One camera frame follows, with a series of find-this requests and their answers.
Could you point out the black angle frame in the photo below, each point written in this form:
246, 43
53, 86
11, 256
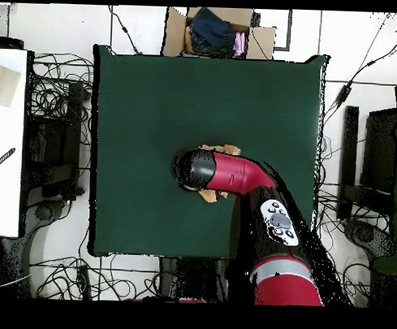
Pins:
289, 31

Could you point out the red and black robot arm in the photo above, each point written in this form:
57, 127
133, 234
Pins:
237, 175

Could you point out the small black adapter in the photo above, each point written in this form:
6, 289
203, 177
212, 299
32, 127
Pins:
255, 19

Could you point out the pink garment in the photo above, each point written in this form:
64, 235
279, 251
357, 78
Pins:
240, 44

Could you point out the tan terry towel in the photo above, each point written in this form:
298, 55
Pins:
210, 195

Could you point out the dark green table cloth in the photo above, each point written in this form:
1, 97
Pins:
155, 104

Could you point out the black equipment stand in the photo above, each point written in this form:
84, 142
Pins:
73, 118

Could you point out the beige paper box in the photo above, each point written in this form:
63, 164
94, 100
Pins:
4, 86

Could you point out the white table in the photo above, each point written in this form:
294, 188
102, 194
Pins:
5, 196

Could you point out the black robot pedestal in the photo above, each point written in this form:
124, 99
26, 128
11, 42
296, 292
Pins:
194, 278

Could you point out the brown cardboard box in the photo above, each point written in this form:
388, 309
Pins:
173, 33

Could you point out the orange garment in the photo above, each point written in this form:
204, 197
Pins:
188, 40

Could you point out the black upright bar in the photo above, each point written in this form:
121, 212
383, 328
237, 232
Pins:
348, 143

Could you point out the dark blue jeans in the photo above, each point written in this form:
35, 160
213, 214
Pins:
213, 31

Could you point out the black power strip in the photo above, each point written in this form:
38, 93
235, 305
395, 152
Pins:
84, 280

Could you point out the grey office chair base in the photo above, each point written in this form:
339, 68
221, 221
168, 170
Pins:
365, 235
44, 212

